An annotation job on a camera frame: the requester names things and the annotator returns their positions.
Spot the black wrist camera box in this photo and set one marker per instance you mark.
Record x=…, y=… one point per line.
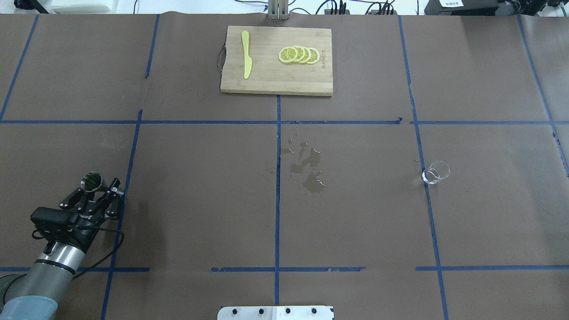
x=50, y=219

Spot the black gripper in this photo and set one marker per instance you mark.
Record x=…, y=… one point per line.
x=87, y=217

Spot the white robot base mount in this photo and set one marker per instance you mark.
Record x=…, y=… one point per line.
x=298, y=312

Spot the bamboo cutting board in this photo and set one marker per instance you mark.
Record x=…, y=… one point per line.
x=269, y=75

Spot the back lemon slice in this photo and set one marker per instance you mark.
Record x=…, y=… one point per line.
x=315, y=56

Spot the steel double jigger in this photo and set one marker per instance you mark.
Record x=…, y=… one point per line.
x=94, y=182

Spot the clear glass cup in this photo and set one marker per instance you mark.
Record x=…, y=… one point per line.
x=436, y=172

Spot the aluminium frame post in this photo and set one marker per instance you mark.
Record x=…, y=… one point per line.
x=278, y=10

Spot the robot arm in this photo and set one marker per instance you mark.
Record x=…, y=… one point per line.
x=35, y=295

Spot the yellow plastic knife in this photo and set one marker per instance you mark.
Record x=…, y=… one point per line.
x=245, y=37

